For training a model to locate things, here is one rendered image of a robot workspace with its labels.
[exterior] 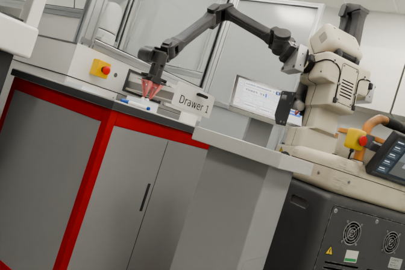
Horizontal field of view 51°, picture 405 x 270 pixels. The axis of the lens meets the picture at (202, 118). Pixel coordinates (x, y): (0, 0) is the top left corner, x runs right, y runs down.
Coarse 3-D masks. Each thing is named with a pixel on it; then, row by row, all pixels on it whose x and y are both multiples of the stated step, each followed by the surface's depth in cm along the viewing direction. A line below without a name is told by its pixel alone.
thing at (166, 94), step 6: (132, 78) 209; (132, 84) 208; (138, 84) 205; (132, 90) 213; (138, 90) 205; (162, 90) 196; (168, 90) 194; (174, 90) 192; (156, 96) 198; (162, 96) 195; (168, 96) 193; (168, 102) 218
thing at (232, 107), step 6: (246, 78) 300; (234, 84) 293; (264, 84) 300; (234, 90) 290; (228, 108) 282; (234, 108) 281; (240, 108) 280; (246, 108) 282; (246, 114) 282; (252, 114) 281; (258, 114) 281; (264, 120) 283; (270, 120) 282; (282, 126) 284; (288, 126) 282; (294, 126) 282; (300, 126) 283
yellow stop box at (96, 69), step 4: (96, 60) 189; (100, 60) 188; (92, 64) 190; (96, 64) 189; (100, 64) 189; (104, 64) 191; (108, 64) 192; (92, 68) 190; (96, 68) 188; (100, 68) 189; (92, 72) 189; (96, 72) 188; (100, 72) 190; (100, 76) 190; (104, 76) 192
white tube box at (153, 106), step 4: (128, 96) 182; (132, 96) 180; (132, 100) 179; (136, 100) 177; (140, 100) 174; (144, 100) 174; (144, 104) 174; (148, 104) 176; (152, 104) 177; (156, 104) 178; (152, 108) 177; (156, 108) 179
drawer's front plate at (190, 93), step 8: (176, 88) 190; (184, 88) 192; (192, 88) 196; (176, 96) 189; (184, 96) 193; (192, 96) 198; (208, 96) 207; (176, 104) 190; (200, 104) 204; (208, 104) 209; (192, 112) 201; (200, 112) 205; (208, 112) 210
